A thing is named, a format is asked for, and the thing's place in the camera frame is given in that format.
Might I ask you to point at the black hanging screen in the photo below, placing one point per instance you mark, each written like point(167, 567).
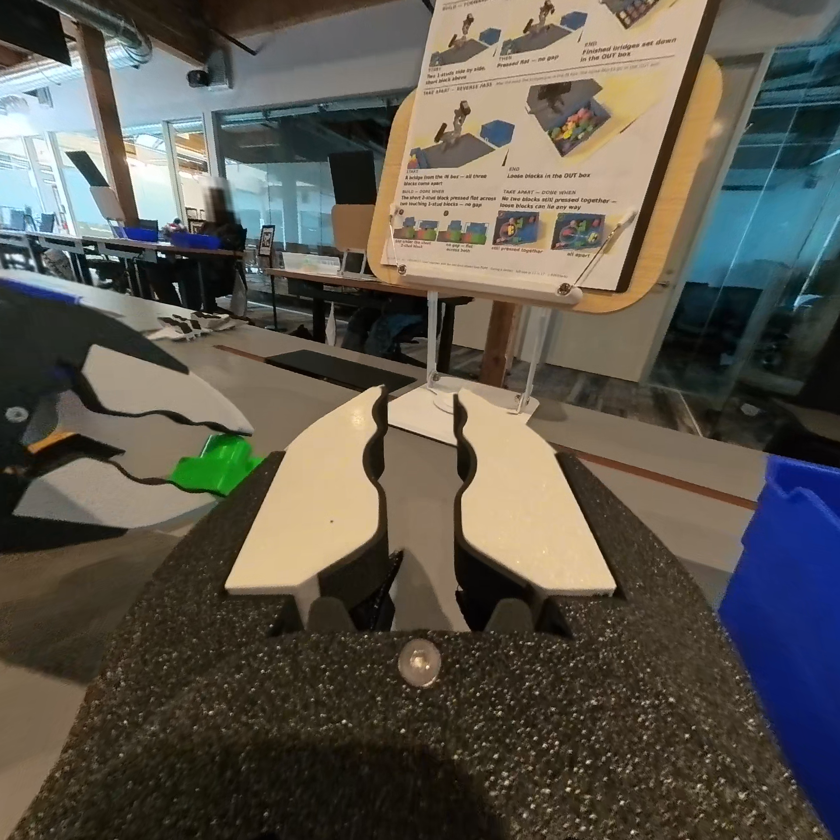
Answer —
point(33, 29)

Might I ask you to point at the tilted black white board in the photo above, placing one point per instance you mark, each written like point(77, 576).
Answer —
point(95, 187)

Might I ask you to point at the black floor sign stand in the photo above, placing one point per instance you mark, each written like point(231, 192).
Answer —
point(268, 243)

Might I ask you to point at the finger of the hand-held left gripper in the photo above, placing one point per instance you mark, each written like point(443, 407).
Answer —
point(157, 387)
point(98, 502)

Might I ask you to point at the wooden top desk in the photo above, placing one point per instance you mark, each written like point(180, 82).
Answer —
point(367, 289)
point(164, 253)

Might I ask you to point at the pile of white plastic parts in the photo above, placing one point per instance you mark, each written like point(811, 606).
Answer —
point(190, 325)

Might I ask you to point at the black security camera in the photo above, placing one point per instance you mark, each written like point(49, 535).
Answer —
point(197, 77)

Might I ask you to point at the green two-stud block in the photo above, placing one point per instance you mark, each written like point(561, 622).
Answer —
point(216, 466)

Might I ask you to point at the black standing panel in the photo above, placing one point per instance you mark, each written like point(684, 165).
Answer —
point(352, 177)

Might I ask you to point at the white pointed panel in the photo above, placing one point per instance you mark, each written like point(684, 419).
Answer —
point(331, 328)

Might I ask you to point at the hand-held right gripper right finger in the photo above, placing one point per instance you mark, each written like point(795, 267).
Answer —
point(525, 505)

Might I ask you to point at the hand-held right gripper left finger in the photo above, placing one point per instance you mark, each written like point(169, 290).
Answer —
point(315, 499)

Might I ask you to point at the blue plastic bin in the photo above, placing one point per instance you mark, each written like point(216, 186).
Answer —
point(787, 623)

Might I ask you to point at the wooden support post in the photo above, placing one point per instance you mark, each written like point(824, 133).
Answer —
point(500, 341)
point(105, 118)

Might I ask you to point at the silver ceiling duct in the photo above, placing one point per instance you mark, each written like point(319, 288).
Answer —
point(128, 39)

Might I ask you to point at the small wooden board on stand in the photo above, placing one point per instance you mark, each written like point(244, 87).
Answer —
point(351, 233)

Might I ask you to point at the clear acrylic box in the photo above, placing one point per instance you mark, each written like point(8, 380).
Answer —
point(312, 262)

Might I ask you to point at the small blue bin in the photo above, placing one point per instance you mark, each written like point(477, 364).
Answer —
point(139, 233)
point(195, 241)

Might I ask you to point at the wooden board with instruction sheet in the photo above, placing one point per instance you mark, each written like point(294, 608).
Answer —
point(525, 144)

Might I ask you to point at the black table mat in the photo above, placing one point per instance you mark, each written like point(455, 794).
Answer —
point(341, 371)

